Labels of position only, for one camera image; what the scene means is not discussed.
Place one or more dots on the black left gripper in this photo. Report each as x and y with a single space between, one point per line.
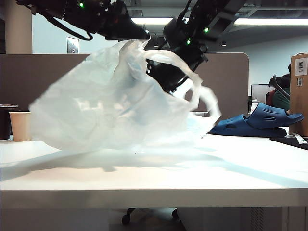
113 19

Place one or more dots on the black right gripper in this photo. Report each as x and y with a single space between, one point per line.
185 48

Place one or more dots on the white printed plastic bag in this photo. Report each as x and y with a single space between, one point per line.
96 108

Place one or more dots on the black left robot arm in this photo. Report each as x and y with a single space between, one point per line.
60 12

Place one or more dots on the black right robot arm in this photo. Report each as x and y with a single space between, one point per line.
216 14

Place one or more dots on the flat blue rubber slipper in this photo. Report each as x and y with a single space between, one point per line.
231 126

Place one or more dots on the black computer monitor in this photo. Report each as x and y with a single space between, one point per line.
258 92

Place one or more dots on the tilted blue rubber slipper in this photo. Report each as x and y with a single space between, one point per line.
267 114

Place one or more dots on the long ceiling light strip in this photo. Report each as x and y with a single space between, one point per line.
264 21

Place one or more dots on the black angled bar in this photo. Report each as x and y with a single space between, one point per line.
279 88

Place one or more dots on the person in green shirt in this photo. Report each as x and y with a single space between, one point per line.
280 102

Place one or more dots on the brown desk partition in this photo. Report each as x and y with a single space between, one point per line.
24 79

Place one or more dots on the brown cardboard box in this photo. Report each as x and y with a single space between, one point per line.
299 103

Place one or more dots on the black flat mat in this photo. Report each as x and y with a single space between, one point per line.
288 142

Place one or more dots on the beige paper cup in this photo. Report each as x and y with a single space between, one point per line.
20 126

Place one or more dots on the metal wall plate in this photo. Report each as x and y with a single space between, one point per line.
73 45

